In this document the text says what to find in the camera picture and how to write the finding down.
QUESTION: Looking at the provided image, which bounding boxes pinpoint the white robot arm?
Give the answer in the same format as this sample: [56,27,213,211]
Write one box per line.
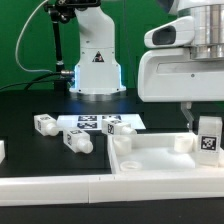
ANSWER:
[56,0,224,117]

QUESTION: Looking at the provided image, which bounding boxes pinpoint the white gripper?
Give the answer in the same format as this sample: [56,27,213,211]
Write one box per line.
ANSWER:
[138,48,224,132]

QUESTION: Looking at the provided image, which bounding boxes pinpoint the white part at left edge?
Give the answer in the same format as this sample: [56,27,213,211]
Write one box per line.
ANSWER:
[0,140,5,164]

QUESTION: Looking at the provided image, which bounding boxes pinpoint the white sheet with tags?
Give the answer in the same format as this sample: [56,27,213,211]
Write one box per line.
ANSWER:
[57,114,145,130]

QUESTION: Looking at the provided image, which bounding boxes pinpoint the black camera stand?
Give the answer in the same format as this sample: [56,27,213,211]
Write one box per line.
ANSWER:
[44,0,101,91]

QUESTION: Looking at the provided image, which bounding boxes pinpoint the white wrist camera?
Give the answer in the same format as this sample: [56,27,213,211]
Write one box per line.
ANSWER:
[144,16,195,48]

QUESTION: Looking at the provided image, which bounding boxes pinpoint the white square tabletop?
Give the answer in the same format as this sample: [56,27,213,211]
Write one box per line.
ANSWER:
[107,131,224,175]

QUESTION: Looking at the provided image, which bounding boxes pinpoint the black cables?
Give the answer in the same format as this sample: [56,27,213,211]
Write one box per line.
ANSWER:
[0,69,76,93]

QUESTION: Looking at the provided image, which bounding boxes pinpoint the grey cable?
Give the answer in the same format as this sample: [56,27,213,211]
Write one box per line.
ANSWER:
[14,0,55,75]

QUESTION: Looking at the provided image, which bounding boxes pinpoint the white L-shaped obstacle wall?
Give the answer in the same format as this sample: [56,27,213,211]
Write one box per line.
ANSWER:
[0,168,224,206]

